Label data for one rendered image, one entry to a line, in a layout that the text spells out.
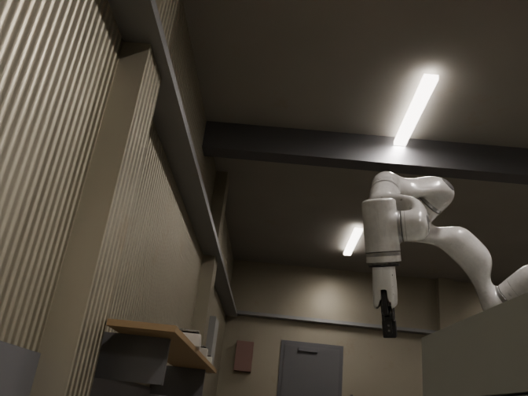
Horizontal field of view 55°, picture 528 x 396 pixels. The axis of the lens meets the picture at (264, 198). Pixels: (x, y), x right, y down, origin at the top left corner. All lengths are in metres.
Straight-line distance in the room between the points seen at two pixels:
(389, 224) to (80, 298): 1.44
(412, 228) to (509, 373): 0.44
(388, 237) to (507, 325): 0.40
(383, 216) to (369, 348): 8.66
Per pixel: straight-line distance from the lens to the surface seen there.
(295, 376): 9.59
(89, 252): 2.33
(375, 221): 1.24
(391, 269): 1.25
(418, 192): 1.62
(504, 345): 0.95
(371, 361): 9.84
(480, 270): 1.70
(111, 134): 2.55
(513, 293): 1.71
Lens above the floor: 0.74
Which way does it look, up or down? 24 degrees up
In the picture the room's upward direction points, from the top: 6 degrees clockwise
